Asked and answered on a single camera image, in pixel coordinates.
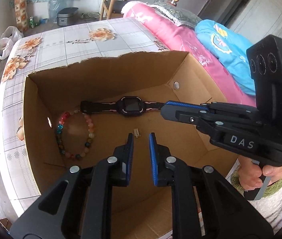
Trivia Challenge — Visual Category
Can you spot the multicolour bead bracelet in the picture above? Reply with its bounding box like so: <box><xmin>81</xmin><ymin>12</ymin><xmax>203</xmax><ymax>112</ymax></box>
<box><xmin>55</xmin><ymin>108</ymin><xmax>96</xmax><ymax>160</ymax></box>

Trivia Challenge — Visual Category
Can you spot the black pink smart watch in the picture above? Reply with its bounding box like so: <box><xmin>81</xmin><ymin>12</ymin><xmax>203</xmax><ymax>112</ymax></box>
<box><xmin>80</xmin><ymin>96</ymin><xmax>164</xmax><ymax>117</ymax></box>

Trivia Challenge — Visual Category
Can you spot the right hand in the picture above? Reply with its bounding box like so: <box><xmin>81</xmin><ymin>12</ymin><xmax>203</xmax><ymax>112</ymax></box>
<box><xmin>238</xmin><ymin>155</ymin><xmax>282</xmax><ymax>190</ymax></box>

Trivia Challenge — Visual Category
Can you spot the green fluffy cloth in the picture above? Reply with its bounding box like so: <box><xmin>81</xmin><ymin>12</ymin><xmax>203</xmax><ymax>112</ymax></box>
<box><xmin>230</xmin><ymin>168</ymin><xmax>282</xmax><ymax>198</ymax></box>

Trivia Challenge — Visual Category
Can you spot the pink floral quilt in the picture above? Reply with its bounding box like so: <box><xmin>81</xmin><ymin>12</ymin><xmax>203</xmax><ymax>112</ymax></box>
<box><xmin>122</xmin><ymin>1</ymin><xmax>256</xmax><ymax>106</ymax></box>

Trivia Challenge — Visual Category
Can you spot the brown cardboard box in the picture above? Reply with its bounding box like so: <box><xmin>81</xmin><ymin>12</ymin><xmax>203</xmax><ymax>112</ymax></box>
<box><xmin>23</xmin><ymin>51</ymin><xmax>237</xmax><ymax>238</ymax></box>

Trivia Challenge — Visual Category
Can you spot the grey lace pillow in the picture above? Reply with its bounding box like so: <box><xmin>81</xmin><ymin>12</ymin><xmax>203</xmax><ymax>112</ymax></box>
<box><xmin>150</xmin><ymin>1</ymin><xmax>202</xmax><ymax>29</ymax></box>

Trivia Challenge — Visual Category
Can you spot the jar with gold lid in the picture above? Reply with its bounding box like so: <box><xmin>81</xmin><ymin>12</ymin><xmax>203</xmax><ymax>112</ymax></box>
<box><xmin>167</xmin><ymin>0</ymin><xmax>179</xmax><ymax>7</ymax></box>

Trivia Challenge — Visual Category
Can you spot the wooden chair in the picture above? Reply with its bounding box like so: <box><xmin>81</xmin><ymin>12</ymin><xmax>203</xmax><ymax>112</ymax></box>
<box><xmin>99</xmin><ymin>0</ymin><xmax>127</xmax><ymax>21</ymax></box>

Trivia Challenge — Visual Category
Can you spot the floral plaid table mat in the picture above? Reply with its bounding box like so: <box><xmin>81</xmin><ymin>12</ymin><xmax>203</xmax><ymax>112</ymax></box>
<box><xmin>0</xmin><ymin>18</ymin><xmax>167</xmax><ymax>216</ymax></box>

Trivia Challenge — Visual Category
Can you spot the grey rice cooker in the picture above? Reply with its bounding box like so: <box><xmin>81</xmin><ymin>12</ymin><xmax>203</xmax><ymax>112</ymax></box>
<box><xmin>57</xmin><ymin>7</ymin><xmax>79</xmax><ymax>27</ymax></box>

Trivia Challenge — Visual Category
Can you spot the white plastic bag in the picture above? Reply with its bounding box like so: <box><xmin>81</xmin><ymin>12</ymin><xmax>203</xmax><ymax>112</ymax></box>
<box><xmin>0</xmin><ymin>26</ymin><xmax>24</xmax><ymax>61</ymax></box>

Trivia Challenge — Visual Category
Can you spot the orange patterned cloth roll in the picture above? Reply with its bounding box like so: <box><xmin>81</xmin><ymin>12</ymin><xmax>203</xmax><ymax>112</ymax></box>
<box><xmin>14</xmin><ymin>0</ymin><xmax>28</xmax><ymax>32</ymax></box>

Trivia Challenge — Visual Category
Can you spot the black camera housing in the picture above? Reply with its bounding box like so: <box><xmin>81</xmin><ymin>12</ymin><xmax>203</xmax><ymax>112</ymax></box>
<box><xmin>246</xmin><ymin>35</ymin><xmax>282</xmax><ymax>129</ymax></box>

